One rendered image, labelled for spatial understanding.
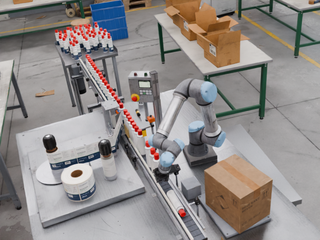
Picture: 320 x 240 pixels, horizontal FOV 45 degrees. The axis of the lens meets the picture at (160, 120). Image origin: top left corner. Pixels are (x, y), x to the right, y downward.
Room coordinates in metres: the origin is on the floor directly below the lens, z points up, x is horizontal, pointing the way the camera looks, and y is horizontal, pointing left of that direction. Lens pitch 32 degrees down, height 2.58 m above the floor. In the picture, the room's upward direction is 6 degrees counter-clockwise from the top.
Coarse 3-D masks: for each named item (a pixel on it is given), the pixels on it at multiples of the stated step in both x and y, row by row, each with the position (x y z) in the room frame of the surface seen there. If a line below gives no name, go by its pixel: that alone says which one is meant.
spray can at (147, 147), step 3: (147, 141) 2.10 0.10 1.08; (147, 144) 2.09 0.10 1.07; (147, 147) 2.09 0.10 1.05; (150, 147) 2.09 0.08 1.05; (147, 150) 2.08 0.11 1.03; (147, 153) 2.08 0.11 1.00; (147, 156) 2.08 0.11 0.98; (147, 159) 2.08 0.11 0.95; (147, 162) 2.09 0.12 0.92; (150, 165) 2.08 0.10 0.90
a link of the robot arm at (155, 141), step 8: (184, 80) 2.11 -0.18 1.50; (176, 88) 2.10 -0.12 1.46; (184, 88) 2.07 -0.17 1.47; (176, 96) 2.06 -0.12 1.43; (184, 96) 2.05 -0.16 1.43; (176, 104) 2.02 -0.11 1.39; (168, 112) 1.99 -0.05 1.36; (176, 112) 1.99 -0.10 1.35; (168, 120) 1.95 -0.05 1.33; (160, 128) 1.93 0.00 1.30; (168, 128) 1.92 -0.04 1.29; (152, 136) 1.91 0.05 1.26; (160, 136) 1.89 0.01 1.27; (152, 144) 1.87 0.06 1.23; (160, 144) 1.84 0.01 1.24
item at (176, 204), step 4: (168, 192) 1.77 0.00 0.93; (172, 192) 1.76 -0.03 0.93; (168, 196) 1.75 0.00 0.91; (172, 196) 1.72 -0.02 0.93; (176, 196) 1.72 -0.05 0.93; (172, 200) 1.69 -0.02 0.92; (176, 200) 1.68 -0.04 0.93; (172, 204) 1.68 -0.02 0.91; (176, 204) 1.65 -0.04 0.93; (180, 204) 1.65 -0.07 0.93; (176, 208) 1.63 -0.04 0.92; (180, 208) 1.62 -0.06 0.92; (180, 212) 1.60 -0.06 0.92; (184, 212) 1.59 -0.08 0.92
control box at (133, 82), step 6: (132, 72) 2.36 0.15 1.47; (138, 72) 2.35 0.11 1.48; (144, 72) 2.34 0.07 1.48; (132, 78) 2.29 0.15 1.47; (138, 78) 2.28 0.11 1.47; (144, 78) 2.27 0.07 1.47; (150, 78) 2.26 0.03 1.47; (132, 84) 2.29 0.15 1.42; (138, 84) 2.28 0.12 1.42; (132, 90) 2.29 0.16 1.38; (138, 90) 2.28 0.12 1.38; (132, 96) 2.29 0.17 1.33; (138, 96) 2.28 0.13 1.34; (144, 96) 2.27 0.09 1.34; (150, 96) 2.26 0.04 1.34
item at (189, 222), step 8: (136, 152) 2.27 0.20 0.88; (144, 160) 2.16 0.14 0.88; (160, 184) 1.90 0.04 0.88; (168, 184) 1.89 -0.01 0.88; (160, 192) 1.82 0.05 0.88; (184, 208) 1.66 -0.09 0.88; (184, 216) 1.60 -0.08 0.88; (192, 224) 1.53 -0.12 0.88; (192, 232) 1.47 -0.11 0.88; (200, 232) 1.47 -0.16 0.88
